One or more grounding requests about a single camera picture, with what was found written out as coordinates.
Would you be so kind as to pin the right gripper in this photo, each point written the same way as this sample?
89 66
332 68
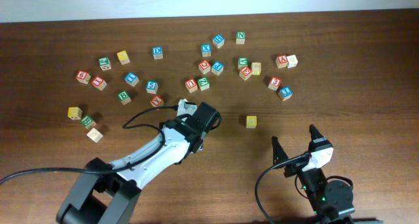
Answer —
279 153

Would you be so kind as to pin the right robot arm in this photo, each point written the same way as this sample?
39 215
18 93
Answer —
331 198

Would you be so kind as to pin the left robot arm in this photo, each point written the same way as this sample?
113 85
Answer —
109 192

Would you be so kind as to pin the leaf picture block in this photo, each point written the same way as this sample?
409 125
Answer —
182 102

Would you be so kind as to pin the red U block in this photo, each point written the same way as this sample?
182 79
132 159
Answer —
191 85

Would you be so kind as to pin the green Z block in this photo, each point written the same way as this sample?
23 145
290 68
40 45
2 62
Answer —
203 83

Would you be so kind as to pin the red Y block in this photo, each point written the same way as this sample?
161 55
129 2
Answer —
157 101

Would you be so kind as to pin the blue L block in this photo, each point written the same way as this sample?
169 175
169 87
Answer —
285 93

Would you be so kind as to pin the blue 5 block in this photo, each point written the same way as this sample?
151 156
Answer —
152 87

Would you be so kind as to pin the red Q block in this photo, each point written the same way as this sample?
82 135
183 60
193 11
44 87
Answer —
204 67

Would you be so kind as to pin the blue P block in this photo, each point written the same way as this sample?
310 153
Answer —
217 68

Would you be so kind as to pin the red 3 block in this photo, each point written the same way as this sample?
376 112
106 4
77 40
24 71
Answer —
274 83

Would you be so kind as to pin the green b block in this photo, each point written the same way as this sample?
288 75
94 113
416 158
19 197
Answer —
88 122
124 97

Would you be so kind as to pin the red E block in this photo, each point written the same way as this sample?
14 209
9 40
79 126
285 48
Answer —
245 73

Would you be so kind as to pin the blue X block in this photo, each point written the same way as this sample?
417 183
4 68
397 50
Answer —
206 50

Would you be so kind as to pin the blue T block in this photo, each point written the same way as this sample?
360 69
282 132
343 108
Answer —
131 78

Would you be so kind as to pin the green V block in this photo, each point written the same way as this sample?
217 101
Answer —
242 62

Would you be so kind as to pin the blue D block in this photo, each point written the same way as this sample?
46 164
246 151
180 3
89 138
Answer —
157 52

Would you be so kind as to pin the yellow 8 side block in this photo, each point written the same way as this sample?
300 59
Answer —
256 68

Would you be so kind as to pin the white picture block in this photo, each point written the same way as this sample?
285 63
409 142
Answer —
292 61

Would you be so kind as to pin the red A block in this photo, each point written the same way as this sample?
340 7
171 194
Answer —
282 61

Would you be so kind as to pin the blue H block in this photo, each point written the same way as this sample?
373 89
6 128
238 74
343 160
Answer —
218 41

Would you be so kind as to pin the plain yellow top block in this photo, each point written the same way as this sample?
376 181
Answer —
123 57

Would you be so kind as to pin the plain wooden block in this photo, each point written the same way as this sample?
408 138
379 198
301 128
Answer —
95 135

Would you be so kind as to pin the green N block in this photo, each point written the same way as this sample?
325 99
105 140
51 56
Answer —
240 37

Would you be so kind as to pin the red I block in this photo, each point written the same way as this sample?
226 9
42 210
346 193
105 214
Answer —
99 83

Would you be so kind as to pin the green B block lower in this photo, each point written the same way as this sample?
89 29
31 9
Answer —
88 122

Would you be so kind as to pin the green J block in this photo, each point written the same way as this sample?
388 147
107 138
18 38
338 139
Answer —
104 63

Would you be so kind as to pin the red 6 block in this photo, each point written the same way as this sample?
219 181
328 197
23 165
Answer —
83 77

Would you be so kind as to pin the yellow W block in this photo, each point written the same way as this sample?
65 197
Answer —
74 113

